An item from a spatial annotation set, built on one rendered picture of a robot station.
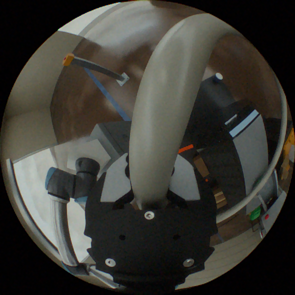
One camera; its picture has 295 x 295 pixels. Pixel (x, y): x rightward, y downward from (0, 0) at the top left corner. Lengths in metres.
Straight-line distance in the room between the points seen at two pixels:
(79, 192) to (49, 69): 6.16
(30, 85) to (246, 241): 12.09
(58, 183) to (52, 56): 5.95
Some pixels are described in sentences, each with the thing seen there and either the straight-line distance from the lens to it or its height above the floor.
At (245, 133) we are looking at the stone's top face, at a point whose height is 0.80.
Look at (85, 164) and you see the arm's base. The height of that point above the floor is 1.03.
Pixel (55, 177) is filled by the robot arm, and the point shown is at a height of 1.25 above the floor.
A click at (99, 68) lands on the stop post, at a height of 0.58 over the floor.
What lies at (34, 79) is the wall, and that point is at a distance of 6.50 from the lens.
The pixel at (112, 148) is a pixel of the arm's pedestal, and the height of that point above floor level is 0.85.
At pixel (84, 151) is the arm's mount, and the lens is 0.62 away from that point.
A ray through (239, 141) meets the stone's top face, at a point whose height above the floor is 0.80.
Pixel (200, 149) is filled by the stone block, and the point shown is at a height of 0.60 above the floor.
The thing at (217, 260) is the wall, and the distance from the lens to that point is 5.60.
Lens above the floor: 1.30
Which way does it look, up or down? 64 degrees down
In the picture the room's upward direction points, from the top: 127 degrees counter-clockwise
